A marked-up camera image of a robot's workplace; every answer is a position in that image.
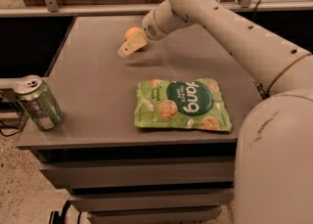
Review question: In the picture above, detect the green rice chip bag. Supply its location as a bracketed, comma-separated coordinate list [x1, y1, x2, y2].
[134, 78, 233, 132]

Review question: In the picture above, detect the green soda can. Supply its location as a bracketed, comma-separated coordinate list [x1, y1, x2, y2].
[14, 75, 63, 131]

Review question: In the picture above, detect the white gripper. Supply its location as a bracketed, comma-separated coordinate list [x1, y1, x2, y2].
[117, 0, 193, 58]

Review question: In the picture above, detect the grey drawer cabinet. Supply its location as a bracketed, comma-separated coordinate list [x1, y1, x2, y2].
[18, 16, 260, 224]

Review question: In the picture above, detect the orange fruit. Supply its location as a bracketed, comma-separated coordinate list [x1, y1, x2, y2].
[124, 26, 141, 40]

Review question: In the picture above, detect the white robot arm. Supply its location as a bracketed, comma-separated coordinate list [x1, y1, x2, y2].
[118, 0, 313, 224]

